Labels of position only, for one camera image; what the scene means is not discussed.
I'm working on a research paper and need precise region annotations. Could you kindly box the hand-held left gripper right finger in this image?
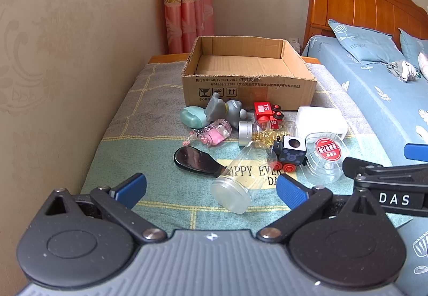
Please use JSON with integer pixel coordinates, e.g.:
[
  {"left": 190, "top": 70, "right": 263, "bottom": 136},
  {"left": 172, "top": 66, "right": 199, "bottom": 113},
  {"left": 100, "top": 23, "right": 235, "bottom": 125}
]
[{"left": 256, "top": 174, "right": 385, "bottom": 245}]

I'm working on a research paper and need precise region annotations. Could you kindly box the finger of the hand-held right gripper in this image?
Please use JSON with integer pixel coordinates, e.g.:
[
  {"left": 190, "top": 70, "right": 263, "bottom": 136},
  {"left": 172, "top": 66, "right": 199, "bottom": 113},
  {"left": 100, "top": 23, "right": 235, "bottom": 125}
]
[
  {"left": 403, "top": 144, "right": 428, "bottom": 163},
  {"left": 342, "top": 157, "right": 428, "bottom": 210}
]

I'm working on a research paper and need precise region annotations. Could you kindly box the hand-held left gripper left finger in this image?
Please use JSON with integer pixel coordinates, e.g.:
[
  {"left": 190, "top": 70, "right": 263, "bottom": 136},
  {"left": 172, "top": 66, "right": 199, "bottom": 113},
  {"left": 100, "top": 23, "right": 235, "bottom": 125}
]
[{"left": 43, "top": 173, "right": 168, "bottom": 244}]

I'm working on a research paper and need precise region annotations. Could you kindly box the black toy train car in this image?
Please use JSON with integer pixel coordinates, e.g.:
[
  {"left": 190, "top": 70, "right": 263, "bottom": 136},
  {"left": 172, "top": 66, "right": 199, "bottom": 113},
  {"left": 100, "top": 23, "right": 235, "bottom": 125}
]
[{"left": 271, "top": 135, "right": 308, "bottom": 173}]

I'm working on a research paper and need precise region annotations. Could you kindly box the clear glass bottle frosted lid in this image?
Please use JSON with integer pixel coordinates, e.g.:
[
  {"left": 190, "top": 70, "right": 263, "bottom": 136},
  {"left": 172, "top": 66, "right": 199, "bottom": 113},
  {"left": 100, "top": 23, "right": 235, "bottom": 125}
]
[{"left": 210, "top": 140, "right": 279, "bottom": 214}]

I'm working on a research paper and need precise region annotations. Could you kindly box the clear round red-label container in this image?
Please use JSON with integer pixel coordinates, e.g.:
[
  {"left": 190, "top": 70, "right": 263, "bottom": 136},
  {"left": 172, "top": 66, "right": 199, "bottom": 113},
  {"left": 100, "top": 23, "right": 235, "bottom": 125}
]
[{"left": 303, "top": 135, "right": 350, "bottom": 183}]

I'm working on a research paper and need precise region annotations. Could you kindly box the black hand mirror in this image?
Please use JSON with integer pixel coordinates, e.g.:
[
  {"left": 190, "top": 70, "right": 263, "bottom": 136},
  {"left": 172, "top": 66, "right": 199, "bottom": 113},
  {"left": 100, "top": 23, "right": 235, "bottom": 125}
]
[{"left": 174, "top": 146, "right": 228, "bottom": 178}]

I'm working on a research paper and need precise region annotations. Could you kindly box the clear pill jar silver cap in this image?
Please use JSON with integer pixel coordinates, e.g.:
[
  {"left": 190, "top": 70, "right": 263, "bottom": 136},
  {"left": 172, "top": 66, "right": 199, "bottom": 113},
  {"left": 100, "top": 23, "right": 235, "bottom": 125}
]
[{"left": 238, "top": 120, "right": 298, "bottom": 149}]

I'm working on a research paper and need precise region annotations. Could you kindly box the white plastic container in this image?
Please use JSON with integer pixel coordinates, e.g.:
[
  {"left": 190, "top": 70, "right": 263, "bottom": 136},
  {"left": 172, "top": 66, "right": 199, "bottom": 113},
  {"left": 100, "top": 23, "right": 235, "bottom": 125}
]
[{"left": 296, "top": 106, "right": 348, "bottom": 143}]

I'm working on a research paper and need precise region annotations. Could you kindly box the pink keychain charm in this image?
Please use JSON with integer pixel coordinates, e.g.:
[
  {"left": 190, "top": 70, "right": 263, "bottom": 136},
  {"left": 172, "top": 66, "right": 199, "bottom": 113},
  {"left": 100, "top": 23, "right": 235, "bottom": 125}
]
[{"left": 182, "top": 119, "right": 232, "bottom": 149}]

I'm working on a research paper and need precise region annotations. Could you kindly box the cardboard box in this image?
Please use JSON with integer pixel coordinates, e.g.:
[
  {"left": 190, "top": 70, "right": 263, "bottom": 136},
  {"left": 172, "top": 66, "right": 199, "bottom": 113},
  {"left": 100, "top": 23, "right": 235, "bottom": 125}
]
[{"left": 181, "top": 36, "right": 318, "bottom": 109}]

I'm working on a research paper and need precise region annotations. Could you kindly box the checked grey green blanket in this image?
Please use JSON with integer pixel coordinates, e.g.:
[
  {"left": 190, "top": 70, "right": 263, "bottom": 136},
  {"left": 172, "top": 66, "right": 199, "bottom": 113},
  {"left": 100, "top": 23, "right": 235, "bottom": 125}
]
[{"left": 80, "top": 62, "right": 415, "bottom": 240}]

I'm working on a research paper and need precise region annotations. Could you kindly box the blue patterned bedsheet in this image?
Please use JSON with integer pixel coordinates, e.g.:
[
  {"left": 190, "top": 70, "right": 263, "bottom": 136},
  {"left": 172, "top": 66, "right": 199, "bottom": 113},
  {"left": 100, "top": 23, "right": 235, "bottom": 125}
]
[{"left": 306, "top": 35, "right": 428, "bottom": 296}]

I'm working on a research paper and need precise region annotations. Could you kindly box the crumpled grey cloth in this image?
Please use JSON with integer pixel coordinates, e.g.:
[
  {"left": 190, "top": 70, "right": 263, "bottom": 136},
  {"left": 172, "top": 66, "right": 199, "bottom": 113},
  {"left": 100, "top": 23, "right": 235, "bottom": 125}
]
[{"left": 388, "top": 60, "right": 420, "bottom": 83}]

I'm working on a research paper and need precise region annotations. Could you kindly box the red toy train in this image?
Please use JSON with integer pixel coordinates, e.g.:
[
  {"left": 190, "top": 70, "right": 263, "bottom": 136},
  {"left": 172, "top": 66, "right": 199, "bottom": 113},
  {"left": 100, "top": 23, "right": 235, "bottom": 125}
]
[{"left": 253, "top": 102, "right": 285, "bottom": 131}]

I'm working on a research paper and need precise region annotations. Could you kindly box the white cloth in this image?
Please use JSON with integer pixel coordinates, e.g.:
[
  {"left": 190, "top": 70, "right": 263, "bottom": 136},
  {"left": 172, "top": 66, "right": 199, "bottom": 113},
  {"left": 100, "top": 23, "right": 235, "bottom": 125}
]
[{"left": 418, "top": 52, "right": 428, "bottom": 79}]

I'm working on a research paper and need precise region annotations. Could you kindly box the mint green round case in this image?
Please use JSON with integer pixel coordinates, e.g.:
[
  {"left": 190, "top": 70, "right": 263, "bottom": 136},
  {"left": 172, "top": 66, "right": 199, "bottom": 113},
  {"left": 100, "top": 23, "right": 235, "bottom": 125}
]
[{"left": 180, "top": 106, "right": 205, "bottom": 127}]

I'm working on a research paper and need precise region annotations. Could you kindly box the grey elephant figurine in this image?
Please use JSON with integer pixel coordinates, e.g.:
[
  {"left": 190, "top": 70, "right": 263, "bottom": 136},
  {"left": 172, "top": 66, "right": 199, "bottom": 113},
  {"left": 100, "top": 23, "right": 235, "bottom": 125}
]
[{"left": 205, "top": 92, "right": 248, "bottom": 131}]

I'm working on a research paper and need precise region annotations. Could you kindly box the large blue pillow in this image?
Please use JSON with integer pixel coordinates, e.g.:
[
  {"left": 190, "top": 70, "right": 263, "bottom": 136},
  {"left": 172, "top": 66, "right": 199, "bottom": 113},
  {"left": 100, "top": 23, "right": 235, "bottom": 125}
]
[{"left": 328, "top": 19, "right": 407, "bottom": 64}]

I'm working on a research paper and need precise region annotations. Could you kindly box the wooden bed frame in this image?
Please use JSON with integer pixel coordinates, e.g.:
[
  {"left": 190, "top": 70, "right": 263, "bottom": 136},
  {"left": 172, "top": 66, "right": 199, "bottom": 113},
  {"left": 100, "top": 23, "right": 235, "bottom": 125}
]
[{"left": 149, "top": 53, "right": 189, "bottom": 64}]

